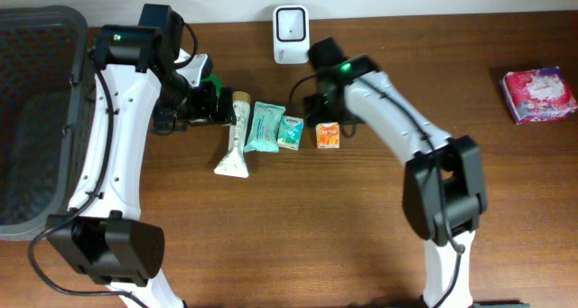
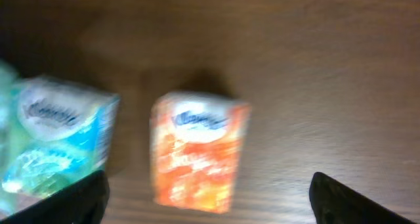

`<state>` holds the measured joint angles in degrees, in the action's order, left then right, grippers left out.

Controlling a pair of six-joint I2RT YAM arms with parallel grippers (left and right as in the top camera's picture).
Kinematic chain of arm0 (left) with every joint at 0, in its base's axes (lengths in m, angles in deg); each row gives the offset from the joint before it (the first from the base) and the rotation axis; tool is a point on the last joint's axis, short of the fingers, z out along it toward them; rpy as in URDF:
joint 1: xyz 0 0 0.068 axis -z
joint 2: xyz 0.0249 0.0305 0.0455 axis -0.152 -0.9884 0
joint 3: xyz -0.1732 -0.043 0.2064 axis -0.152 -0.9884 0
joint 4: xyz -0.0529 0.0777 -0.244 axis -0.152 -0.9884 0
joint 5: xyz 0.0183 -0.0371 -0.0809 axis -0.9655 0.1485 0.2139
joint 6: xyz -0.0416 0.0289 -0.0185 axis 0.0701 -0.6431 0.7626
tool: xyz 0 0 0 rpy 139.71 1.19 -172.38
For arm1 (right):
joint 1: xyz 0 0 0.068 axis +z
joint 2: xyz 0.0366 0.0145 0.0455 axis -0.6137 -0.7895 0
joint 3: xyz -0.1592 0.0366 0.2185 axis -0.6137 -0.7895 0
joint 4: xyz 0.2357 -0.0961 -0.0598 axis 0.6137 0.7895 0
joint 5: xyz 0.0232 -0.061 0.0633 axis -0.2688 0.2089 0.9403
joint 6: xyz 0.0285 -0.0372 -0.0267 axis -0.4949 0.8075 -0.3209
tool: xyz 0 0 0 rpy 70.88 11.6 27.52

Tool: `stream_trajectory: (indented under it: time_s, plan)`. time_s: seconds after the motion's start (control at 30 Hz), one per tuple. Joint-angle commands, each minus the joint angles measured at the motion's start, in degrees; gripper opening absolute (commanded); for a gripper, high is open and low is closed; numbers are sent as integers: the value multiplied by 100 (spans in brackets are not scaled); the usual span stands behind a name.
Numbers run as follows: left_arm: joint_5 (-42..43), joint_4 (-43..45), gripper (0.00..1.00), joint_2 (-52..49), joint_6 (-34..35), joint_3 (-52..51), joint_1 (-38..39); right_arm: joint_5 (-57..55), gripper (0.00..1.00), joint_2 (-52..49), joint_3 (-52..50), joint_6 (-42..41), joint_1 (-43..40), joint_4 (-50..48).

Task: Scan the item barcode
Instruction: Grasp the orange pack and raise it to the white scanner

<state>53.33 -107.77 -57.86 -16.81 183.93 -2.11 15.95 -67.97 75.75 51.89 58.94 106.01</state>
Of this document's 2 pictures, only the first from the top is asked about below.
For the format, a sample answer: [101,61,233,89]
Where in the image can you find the small green tissue packet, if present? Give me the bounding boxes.
[277,116,304,151]

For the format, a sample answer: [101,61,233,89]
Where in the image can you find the mint green wipes pack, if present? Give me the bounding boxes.
[244,101,285,153]

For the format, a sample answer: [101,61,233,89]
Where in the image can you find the white cream tube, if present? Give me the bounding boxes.
[214,91,251,178]

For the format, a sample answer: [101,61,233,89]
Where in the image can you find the green lid jar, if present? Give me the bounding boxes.
[201,75,222,97]

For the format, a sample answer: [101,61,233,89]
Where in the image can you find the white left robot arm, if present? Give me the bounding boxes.
[43,4,236,307]

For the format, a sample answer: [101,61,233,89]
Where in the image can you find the orange tissue packet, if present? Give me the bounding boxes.
[315,122,340,149]

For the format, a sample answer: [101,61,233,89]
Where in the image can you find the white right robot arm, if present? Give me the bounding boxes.
[307,38,488,307]

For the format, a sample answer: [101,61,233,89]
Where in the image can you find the red purple tissue pack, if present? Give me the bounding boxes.
[499,66,577,125]

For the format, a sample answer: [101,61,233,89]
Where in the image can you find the dark grey plastic basket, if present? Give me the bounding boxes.
[1,5,95,241]

